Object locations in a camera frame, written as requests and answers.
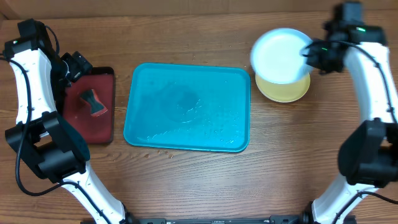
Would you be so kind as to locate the red black sponge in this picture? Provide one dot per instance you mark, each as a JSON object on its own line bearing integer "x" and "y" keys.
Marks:
{"x": 97, "y": 108}

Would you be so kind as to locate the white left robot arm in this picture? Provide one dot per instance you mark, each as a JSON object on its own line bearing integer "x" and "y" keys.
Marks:
{"x": 51, "y": 153}

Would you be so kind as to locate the dark red water tray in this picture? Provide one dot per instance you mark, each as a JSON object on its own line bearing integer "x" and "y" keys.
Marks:
{"x": 94, "y": 130}

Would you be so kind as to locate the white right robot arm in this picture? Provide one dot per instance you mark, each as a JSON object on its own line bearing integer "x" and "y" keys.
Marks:
{"x": 367, "y": 160}

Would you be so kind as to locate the yellow-green plate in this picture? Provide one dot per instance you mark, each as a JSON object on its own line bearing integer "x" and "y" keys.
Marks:
{"x": 283, "y": 93}

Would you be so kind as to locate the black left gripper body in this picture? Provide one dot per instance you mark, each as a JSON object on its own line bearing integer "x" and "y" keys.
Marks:
{"x": 72, "y": 68}

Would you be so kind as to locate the light blue plate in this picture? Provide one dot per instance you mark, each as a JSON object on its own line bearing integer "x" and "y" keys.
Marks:
{"x": 277, "y": 56}

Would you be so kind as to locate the blue plastic tray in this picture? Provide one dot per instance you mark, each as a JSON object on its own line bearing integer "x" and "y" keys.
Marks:
{"x": 189, "y": 107}

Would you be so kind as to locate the cardboard back wall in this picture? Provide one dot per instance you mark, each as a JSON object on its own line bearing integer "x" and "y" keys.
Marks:
{"x": 62, "y": 9}

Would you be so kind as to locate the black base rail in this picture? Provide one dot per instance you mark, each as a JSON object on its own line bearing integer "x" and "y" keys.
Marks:
{"x": 275, "y": 219}

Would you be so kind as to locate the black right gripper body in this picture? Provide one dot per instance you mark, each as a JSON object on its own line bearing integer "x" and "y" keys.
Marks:
{"x": 324, "y": 60}

